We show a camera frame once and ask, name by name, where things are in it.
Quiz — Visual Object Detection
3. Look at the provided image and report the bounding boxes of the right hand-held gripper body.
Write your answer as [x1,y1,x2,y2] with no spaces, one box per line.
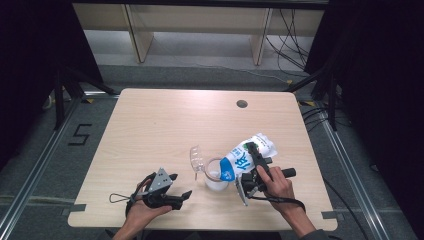
[234,162,297,207]

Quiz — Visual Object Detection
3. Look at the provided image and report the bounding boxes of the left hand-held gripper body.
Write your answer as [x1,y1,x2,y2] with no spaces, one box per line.
[142,167,185,211]

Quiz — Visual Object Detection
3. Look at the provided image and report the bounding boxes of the white and blue pouch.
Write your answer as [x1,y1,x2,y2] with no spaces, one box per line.
[218,132,279,183]

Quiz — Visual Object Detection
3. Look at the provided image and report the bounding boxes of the clear glass pitcher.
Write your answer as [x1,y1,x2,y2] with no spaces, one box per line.
[189,144,232,193]

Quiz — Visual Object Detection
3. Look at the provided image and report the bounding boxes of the person's right hand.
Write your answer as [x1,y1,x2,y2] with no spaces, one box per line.
[255,165,298,215]

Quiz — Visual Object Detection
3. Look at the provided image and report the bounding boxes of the person's left hand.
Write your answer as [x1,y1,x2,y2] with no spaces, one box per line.
[125,182,174,231]

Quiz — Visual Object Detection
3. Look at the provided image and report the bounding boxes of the black metal stand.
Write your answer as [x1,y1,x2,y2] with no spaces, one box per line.
[283,66,340,132]
[53,68,118,131]

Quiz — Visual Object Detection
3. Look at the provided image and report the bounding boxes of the pale wooden shelf unit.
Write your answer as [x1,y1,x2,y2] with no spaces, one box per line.
[72,3,326,66]

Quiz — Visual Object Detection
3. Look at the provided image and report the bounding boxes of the black curtain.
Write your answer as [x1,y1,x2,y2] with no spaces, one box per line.
[0,0,105,172]
[304,0,424,232]

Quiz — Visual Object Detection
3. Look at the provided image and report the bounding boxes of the black wrist strap with loop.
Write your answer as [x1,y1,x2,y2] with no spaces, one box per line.
[108,171,158,218]

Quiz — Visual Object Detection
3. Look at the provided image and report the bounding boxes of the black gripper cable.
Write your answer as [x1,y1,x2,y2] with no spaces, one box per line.
[248,194,307,215]

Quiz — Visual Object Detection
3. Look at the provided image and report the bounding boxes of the black floor cable bundle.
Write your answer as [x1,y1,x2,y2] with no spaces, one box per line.
[301,105,352,133]

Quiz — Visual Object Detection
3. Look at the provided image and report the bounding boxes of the thin white floor cable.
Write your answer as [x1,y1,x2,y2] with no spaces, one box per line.
[195,64,292,83]

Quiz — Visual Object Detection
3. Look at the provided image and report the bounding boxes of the aluminium floor rail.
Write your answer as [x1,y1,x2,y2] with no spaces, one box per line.
[0,95,83,236]
[320,111,391,240]

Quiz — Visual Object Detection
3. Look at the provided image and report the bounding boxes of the thin black floor cable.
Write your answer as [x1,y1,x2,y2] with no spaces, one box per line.
[322,178,369,240]

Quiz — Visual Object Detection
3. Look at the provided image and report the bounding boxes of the hanging black cables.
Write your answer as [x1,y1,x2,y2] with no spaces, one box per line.
[265,8,312,73]

